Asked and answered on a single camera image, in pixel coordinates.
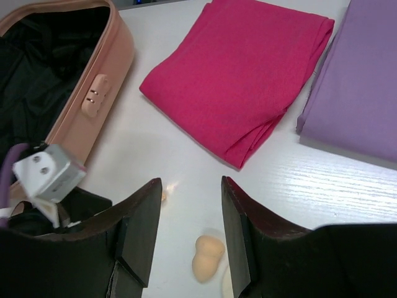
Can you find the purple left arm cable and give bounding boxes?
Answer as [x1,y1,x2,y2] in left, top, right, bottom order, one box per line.
[0,143,30,229]

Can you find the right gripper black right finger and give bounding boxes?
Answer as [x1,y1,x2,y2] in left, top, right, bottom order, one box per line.
[221,177,396,297]

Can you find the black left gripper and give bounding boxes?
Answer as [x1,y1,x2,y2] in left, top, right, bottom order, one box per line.
[8,187,112,237]

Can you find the pink hard-shell suitcase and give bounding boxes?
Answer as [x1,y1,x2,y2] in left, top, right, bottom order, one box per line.
[1,1,135,162]

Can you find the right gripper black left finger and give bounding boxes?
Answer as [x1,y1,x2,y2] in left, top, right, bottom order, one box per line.
[1,178,163,297]

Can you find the magenta cloth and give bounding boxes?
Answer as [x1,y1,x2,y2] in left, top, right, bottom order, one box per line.
[140,1,334,169]

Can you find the purple cloth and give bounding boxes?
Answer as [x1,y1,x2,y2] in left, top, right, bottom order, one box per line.
[296,1,396,163]

